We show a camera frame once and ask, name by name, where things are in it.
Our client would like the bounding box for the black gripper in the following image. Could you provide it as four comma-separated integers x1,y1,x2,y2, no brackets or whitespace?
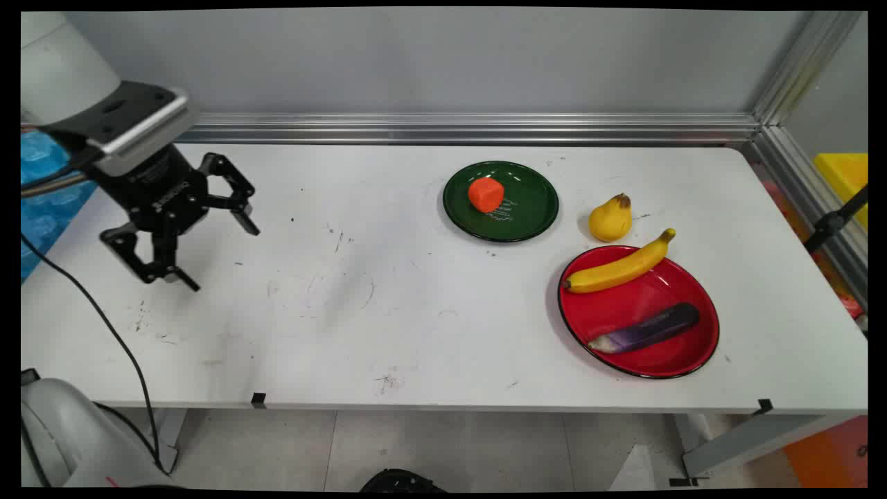
89,143,261,292

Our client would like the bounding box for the orange toy persimmon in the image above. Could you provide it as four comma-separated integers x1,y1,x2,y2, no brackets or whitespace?
468,177,505,213

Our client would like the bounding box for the blue bubble wrap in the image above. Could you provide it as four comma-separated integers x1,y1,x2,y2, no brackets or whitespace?
21,130,98,283

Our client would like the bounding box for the white table leg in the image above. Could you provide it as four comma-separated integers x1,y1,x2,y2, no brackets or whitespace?
154,408,189,475

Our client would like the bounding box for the black round floor object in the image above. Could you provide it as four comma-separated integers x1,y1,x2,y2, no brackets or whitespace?
359,469,449,493

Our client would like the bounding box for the dark green round plate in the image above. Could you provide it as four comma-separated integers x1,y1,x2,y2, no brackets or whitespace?
442,161,560,243

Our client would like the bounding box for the yellow toy pear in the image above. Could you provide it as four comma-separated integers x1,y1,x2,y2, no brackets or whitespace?
588,193,633,243

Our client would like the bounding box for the yellow toy banana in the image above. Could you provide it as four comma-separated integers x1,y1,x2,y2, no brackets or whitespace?
562,228,677,295

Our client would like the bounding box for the red round plate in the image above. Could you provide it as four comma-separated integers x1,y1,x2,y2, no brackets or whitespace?
557,245,721,380

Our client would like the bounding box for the purple toy eggplant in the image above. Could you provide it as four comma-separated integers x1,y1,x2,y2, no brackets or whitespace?
588,301,701,355

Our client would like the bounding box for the grey table leg brace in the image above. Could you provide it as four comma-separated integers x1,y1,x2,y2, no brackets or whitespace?
681,414,848,480

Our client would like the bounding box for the yellow plastic bin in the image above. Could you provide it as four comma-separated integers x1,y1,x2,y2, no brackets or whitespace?
813,152,868,231

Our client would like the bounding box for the orange box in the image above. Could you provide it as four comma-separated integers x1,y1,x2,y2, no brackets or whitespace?
783,416,868,489

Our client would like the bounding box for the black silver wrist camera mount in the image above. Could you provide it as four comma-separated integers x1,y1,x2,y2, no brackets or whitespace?
36,81,200,178

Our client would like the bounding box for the thin black cable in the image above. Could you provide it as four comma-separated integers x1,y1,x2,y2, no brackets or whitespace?
21,234,166,473

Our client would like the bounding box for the thick black cable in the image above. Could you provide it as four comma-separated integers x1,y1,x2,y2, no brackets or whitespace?
21,172,92,199

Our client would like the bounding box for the horizontal aluminium frame rail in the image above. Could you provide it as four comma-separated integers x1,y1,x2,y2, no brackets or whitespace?
173,112,762,146

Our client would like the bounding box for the side aluminium frame rail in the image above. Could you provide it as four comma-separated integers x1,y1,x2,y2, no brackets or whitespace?
743,125,868,309

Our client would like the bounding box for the upright aluminium frame post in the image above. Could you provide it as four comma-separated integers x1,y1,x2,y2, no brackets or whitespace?
752,10,865,127

